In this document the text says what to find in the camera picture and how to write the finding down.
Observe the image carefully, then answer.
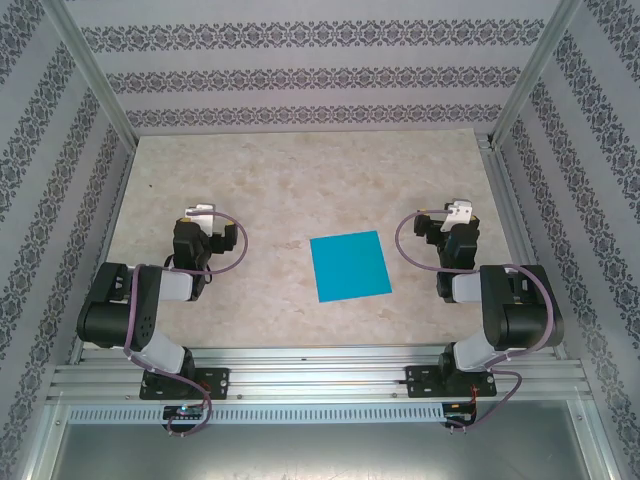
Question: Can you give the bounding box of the blue square paper sheet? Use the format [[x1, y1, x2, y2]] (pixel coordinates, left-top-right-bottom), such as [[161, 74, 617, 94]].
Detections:
[[309, 229, 394, 304]]

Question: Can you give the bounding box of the grey metal sheet panel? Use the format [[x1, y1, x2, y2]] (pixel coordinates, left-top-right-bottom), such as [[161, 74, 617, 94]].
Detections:
[[49, 422, 601, 480]]

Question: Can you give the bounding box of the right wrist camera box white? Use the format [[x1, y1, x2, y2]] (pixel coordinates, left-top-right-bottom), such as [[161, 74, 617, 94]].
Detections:
[[444, 198, 474, 225]]

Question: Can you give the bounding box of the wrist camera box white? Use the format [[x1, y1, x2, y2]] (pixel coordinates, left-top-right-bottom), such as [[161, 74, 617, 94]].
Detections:
[[183, 202, 224, 236], [444, 198, 474, 225]]

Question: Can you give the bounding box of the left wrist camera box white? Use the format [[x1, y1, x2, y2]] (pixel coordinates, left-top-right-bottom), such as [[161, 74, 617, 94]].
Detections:
[[183, 202, 224, 236]]

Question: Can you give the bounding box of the aluminium side rail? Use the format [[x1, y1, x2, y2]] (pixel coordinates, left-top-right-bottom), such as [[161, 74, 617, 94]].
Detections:
[[474, 130, 569, 361], [68, 147, 137, 362]]

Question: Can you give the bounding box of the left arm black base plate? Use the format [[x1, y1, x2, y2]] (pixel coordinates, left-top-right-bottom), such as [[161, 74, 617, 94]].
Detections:
[[139, 367, 232, 401]]

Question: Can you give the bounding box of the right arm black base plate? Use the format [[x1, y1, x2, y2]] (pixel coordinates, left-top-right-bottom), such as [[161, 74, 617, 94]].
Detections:
[[404, 364, 498, 400]]

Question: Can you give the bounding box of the aluminium mounting rail beam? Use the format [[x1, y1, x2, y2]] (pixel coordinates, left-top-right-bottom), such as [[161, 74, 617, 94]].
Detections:
[[47, 347, 586, 404]]

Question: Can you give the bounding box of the slotted grey cable duct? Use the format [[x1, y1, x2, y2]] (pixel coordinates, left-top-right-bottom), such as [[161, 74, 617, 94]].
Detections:
[[67, 403, 446, 424]]

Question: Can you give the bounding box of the aluminium frame post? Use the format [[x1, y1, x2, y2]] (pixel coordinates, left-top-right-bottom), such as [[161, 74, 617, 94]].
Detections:
[[42, 0, 139, 149], [490, 0, 587, 149]]

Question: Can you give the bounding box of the aluminium lower frame bar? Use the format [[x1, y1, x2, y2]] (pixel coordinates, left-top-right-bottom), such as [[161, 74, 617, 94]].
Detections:
[[569, 399, 622, 480], [14, 399, 69, 480]]

